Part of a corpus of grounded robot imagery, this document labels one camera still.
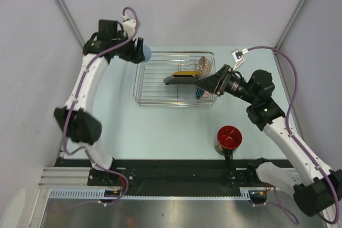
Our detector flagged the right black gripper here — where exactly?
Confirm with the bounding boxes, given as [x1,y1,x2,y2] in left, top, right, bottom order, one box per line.
[193,64,257,104]

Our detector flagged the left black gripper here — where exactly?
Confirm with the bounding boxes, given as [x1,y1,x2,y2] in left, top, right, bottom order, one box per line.
[112,30,145,64]

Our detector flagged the red patterned small bowl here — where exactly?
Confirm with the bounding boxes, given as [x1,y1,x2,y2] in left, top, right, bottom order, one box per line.
[196,56,213,77]

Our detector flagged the blue patterned small bowl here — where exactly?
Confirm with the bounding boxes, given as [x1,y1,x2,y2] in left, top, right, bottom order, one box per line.
[195,88,212,100]

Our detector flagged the yellow round plate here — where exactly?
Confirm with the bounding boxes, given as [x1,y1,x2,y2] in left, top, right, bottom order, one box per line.
[172,70,201,78]

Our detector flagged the blue ceramic cup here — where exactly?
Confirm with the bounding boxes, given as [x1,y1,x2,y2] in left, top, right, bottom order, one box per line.
[143,45,152,62]

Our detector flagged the black floral square plate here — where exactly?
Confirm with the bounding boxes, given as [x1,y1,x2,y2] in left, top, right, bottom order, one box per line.
[163,75,198,85]

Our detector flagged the metal wire dish rack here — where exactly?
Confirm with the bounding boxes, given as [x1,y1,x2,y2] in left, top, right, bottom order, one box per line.
[133,51,217,107]

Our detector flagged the red black mug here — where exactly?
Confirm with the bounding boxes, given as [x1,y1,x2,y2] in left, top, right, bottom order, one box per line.
[214,125,243,164]

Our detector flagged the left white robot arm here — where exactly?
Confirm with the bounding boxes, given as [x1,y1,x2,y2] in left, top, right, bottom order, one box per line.
[53,17,151,185]

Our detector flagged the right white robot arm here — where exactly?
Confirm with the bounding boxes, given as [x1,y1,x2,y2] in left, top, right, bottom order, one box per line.
[194,65,341,217]

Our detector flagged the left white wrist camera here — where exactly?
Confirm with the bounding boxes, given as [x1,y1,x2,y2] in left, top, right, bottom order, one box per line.
[122,15,141,38]

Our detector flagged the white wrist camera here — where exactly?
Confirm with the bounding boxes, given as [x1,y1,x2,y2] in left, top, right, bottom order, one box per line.
[122,15,141,38]
[231,50,245,70]

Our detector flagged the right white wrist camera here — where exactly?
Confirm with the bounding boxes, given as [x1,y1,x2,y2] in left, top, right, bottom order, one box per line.
[231,50,245,70]

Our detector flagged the left aluminium frame post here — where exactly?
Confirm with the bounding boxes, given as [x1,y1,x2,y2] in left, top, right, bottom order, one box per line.
[54,0,85,48]

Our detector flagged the aluminium frame post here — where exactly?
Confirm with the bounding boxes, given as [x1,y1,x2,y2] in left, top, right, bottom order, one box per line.
[275,0,331,52]
[54,0,85,48]

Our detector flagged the white slotted cable duct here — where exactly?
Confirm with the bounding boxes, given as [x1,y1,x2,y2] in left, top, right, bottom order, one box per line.
[49,188,251,201]

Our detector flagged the right aluminium frame post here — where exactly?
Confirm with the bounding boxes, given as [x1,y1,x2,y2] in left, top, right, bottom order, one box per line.
[275,0,331,52]

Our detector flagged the aluminium extrusion rail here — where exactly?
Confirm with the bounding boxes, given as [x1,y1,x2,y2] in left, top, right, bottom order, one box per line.
[38,167,90,188]

